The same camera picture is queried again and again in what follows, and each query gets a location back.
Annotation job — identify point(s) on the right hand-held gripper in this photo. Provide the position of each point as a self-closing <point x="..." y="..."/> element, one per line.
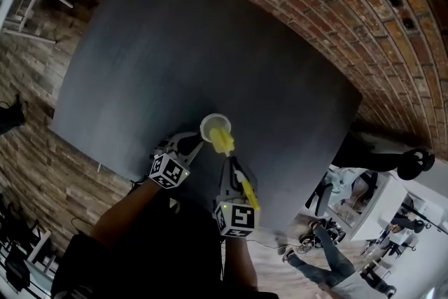
<point x="236" y="218"/>

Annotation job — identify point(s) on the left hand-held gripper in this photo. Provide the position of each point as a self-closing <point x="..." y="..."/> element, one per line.
<point x="168" y="171"/>

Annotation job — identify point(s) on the yellow sponge brush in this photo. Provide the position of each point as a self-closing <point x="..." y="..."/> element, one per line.
<point x="221" y="141"/>

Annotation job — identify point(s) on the translucent white plastic cup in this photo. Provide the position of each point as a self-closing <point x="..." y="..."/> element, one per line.
<point x="214" y="123"/>

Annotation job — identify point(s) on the person's left forearm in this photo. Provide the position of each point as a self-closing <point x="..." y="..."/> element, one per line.
<point x="126" y="210"/>

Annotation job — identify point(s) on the person's right forearm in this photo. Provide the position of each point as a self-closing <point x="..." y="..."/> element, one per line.
<point x="239" y="262"/>

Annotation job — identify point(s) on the black office chair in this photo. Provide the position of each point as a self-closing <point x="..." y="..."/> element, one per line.
<point x="322" y="197"/>

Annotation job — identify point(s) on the person's dark shirt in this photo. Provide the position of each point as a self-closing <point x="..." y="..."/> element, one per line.
<point x="157" y="255"/>

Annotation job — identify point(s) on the white desk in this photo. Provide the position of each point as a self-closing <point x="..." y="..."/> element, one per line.
<point x="379" y="206"/>

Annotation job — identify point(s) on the black bag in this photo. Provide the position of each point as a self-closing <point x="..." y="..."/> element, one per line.
<point x="10" y="115"/>

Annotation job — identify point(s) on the black boom pole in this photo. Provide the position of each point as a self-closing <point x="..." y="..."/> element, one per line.
<point x="425" y="218"/>

